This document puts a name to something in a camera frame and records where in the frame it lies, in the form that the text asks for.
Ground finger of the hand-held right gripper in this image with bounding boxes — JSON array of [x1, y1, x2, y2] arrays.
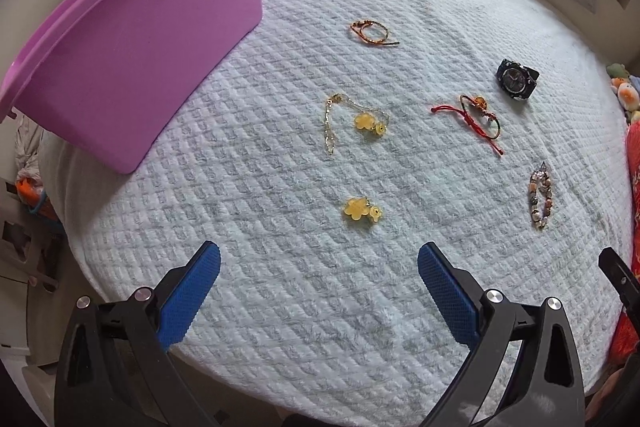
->
[[598, 247, 640, 323]]

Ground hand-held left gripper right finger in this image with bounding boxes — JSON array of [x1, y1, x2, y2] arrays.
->
[[417, 242, 586, 427]]

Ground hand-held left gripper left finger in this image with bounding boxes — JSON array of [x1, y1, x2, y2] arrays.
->
[[54, 241, 222, 427]]

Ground brown stone beaded bracelet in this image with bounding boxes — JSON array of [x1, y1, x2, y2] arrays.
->
[[529, 162, 555, 232]]

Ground yellow flower charm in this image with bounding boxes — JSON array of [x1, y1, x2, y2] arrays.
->
[[342, 198, 383, 224]]

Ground red string bracelet orange bead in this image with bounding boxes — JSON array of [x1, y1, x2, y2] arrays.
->
[[431, 94, 505, 156]]

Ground gold chain yellow flower charms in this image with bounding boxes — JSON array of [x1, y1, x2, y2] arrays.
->
[[322, 94, 390, 156]]

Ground black wrist watch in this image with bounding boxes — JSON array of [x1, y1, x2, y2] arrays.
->
[[496, 58, 540, 102]]

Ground pink plastic basin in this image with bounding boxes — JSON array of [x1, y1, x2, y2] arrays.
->
[[0, 0, 275, 175]]

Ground orange braided string bracelet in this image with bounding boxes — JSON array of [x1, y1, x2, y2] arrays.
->
[[350, 20, 400, 46]]

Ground red printed quilt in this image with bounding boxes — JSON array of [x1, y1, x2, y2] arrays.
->
[[607, 119, 640, 363]]

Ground white quilted blanket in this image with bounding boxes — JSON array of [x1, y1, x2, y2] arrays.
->
[[47, 0, 636, 423]]

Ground white side cabinet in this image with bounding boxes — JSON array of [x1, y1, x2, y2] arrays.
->
[[0, 164, 66, 303]]

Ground white pink plush toy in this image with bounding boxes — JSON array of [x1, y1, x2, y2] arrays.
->
[[616, 77, 640, 114]]

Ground grey dotted cloth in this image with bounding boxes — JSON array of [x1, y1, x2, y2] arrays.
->
[[12, 112, 47, 188]]

